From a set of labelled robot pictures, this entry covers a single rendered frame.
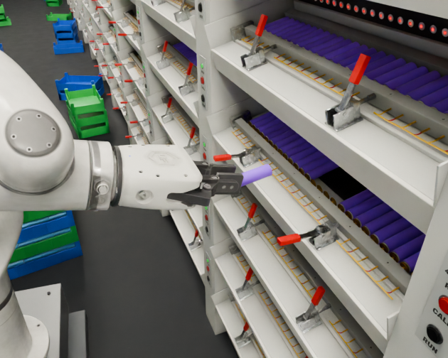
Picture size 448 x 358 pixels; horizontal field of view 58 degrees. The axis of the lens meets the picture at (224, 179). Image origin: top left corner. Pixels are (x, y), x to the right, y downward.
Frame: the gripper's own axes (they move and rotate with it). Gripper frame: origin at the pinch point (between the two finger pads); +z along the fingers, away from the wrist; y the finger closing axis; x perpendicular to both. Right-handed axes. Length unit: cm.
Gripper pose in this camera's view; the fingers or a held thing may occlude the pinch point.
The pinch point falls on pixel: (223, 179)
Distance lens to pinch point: 56.7
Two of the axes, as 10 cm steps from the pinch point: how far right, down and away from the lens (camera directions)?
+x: -2.4, 8.7, 4.4
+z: 9.0, 0.2, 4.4
